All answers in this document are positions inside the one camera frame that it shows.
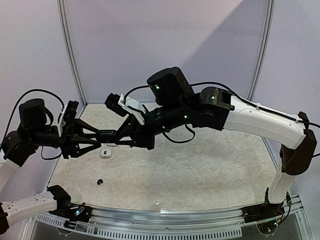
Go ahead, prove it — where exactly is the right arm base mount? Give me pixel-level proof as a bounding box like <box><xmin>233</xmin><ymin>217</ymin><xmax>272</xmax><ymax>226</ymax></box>
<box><xmin>241</xmin><ymin>200</ymin><xmax>292</xmax><ymax>225</ymax></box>

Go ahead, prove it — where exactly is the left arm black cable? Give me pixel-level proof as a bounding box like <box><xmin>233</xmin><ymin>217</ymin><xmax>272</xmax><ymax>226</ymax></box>
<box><xmin>0</xmin><ymin>89</ymin><xmax>66</xmax><ymax>161</ymax></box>

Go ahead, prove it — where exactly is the left aluminium frame post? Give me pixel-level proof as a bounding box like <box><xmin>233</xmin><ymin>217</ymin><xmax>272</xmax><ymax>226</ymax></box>
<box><xmin>57</xmin><ymin>0</ymin><xmax>88</xmax><ymax>107</ymax></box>

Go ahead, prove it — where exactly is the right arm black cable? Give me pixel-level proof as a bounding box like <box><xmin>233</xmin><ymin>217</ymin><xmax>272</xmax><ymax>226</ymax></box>
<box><xmin>123</xmin><ymin>81</ymin><xmax>320</xmax><ymax>159</ymax></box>

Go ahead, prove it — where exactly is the black charging case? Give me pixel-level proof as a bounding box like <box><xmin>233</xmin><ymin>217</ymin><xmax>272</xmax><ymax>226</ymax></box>
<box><xmin>95</xmin><ymin>129</ymin><xmax>117</xmax><ymax>144</ymax></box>

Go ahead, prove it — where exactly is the right aluminium frame post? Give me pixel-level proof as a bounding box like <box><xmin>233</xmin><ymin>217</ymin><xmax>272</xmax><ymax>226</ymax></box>
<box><xmin>247</xmin><ymin>0</ymin><xmax>275</xmax><ymax>101</ymax></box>

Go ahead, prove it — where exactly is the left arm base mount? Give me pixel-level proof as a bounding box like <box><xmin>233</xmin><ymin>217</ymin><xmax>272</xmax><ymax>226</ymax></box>
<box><xmin>49</xmin><ymin>202</ymin><xmax>93</xmax><ymax>223</ymax></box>

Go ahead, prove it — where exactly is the aluminium frame post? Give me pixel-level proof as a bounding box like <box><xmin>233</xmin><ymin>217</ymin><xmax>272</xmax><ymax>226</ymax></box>
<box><xmin>57</xmin><ymin>0</ymin><xmax>88</xmax><ymax>107</ymax></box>
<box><xmin>247</xmin><ymin>0</ymin><xmax>275</xmax><ymax>101</ymax></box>

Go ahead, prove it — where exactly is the small white charging case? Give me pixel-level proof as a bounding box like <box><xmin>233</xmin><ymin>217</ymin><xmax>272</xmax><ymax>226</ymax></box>
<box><xmin>100</xmin><ymin>149</ymin><xmax>112</xmax><ymax>159</ymax></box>

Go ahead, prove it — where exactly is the aluminium front rail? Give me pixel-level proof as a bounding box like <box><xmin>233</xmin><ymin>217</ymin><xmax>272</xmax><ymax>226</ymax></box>
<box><xmin>28</xmin><ymin>193</ymin><xmax>308</xmax><ymax>238</ymax></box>

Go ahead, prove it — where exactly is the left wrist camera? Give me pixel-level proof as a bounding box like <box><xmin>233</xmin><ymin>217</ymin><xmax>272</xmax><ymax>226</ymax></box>
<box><xmin>57</xmin><ymin>100</ymin><xmax>79</xmax><ymax>137</ymax></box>

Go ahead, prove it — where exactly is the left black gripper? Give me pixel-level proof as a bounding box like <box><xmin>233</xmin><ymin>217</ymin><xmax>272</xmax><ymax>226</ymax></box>
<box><xmin>30</xmin><ymin>117</ymin><xmax>104</xmax><ymax>158</ymax></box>

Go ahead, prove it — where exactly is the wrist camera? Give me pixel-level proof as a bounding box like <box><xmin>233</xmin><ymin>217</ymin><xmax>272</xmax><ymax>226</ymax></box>
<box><xmin>57</xmin><ymin>100</ymin><xmax>79</xmax><ymax>137</ymax></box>
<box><xmin>104</xmin><ymin>93</ymin><xmax>147</xmax><ymax>125</ymax></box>

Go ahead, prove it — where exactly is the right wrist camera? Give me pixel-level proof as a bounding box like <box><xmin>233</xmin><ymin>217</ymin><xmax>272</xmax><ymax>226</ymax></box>
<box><xmin>104</xmin><ymin>93</ymin><xmax>147</xmax><ymax>125</ymax></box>

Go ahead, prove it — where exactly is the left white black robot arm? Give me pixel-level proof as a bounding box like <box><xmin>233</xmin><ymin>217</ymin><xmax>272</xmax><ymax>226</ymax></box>
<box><xmin>0</xmin><ymin>98</ymin><xmax>101</xmax><ymax>234</ymax></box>

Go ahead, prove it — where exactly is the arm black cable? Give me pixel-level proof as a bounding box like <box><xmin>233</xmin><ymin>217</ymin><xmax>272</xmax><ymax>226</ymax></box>
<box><xmin>0</xmin><ymin>89</ymin><xmax>66</xmax><ymax>161</ymax></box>
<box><xmin>123</xmin><ymin>81</ymin><xmax>320</xmax><ymax>159</ymax></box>

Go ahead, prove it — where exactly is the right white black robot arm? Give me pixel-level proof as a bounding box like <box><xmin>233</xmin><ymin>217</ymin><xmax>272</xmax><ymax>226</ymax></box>
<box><xmin>105</xmin><ymin>66</ymin><xmax>317</xmax><ymax>218</ymax></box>

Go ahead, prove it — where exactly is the white oval charging case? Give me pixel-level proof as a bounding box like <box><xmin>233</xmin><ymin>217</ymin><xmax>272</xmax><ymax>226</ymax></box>
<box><xmin>105</xmin><ymin>143</ymin><xmax>118</xmax><ymax>147</ymax></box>

